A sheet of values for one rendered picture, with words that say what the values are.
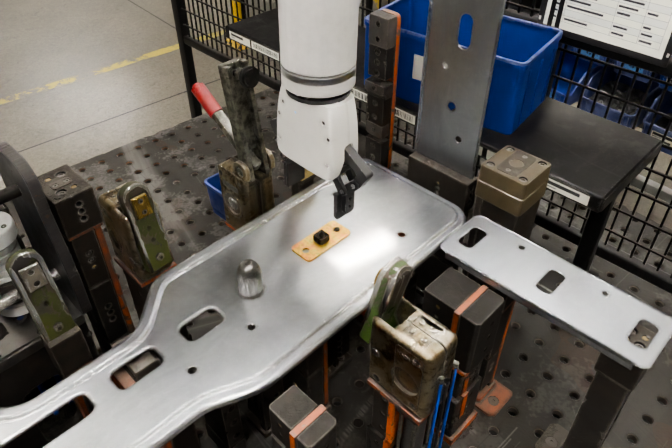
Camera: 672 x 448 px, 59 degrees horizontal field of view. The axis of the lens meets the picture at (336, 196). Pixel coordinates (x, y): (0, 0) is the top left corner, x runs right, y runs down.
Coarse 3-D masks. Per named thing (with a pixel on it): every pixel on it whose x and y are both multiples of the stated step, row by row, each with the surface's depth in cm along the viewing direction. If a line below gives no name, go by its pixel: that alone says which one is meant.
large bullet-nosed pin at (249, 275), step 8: (240, 264) 72; (248, 264) 72; (256, 264) 73; (240, 272) 72; (248, 272) 72; (256, 272) 72; (240, 280) 72; (248, 280) 72; (256, 280) 73; (240, 288) 73; (248, 288) 73; (256, 288) 73; (248, 296) 74; (256, 296) 74
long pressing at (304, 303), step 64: (320, 192) 91; (384, 192) 91; (192, 256) 79; (256, 256) 80; (320, 256) 80; (384, 256) 80; (256, 320) 71; (320, 320) 71; (64, 384) 64; (192, 384) 64; (256, 384) 65
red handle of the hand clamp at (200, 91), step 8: (192, 88) 87; (200, 88) 87; (200, 96) 87; (208, 96) 87; (208, 104) 86; (216, 104) 87; (208, 112) 87; (216, 112) 86; (216, 120) 87; (224, 120) 86; (224, 128) 86; (232, 136) 86; (232, 144) 86; (256, 160) 86; (256, 168) 86
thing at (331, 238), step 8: (328, 224) 85; (336, 224) 85; (328, 232) 83; (336, 232) 83; (344, 232) 83; (304, 240) 82; (312, 240) 82; (320, 240) 81; (328, 240) 82; (336, 240) 82; (296, 248) 81; (304, 248) 81; (312, 248) 81; (320, 248) 81; (328, 248) 81; (304, 256) 80; (312, 256) 80
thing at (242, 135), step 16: (224, 64) 77; (240, 64) 79; (224, 80) 78; (240, 80) 76; (256, 80) 77; (224, 96) 80; (240, 96) 80; (240, 112) 80; (256, 112) 82; (240, 128) 81; (256, 128) 83; (240, 144) 83; (256, 144) 85; (240, 160) 85
